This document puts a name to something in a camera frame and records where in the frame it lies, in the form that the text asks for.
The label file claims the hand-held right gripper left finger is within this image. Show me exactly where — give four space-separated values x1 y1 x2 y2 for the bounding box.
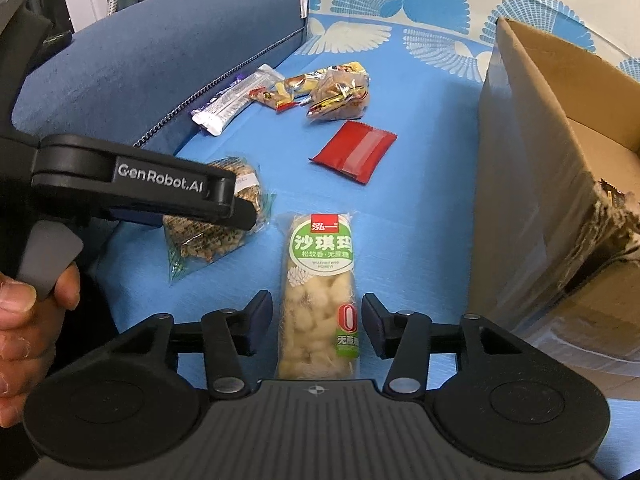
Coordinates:
102 290 273 401

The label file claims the silver packet with purple end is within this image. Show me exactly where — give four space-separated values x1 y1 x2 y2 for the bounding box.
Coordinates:
191 65 285 137

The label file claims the red snack packet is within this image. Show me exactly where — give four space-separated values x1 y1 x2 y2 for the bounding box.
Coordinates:
308 120 398 183

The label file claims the clear packet of seeded crackers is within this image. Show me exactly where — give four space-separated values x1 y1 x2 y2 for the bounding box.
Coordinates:
162 156 277 288

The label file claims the yellow orange snack packet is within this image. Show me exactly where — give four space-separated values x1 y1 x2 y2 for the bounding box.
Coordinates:
254 61 368 112

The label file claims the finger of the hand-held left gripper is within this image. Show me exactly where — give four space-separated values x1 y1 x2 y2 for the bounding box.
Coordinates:
111 198 258 234

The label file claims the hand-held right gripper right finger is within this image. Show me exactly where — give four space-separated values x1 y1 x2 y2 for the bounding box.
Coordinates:
361 292 531 397

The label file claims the person's left hand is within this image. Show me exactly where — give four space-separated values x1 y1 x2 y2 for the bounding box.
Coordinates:
0 262 82 428

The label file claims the dark snack packet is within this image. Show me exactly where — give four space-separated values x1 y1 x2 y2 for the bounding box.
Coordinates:
595 179 640 261

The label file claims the cardboard box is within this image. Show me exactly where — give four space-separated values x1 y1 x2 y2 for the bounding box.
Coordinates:
467 16 640 391

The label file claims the clear bag of brown snacks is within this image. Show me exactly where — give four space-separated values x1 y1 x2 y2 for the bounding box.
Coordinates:
306 69 373 124

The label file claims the green label puffed snack packet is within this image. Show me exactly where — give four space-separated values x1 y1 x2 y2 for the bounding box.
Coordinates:
275 210 363 381

